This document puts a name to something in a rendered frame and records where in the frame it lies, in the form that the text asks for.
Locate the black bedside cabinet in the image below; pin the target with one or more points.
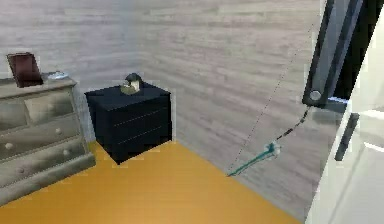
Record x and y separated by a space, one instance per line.
133 123

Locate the pale blue flat dish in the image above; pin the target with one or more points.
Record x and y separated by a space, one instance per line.
57 75

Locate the grey chest of drawers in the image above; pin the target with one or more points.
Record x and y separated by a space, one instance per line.
40 140

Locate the white room door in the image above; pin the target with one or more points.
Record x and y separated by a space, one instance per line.
356 160

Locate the dark red picture frame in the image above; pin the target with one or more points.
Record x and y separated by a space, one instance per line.
25 70

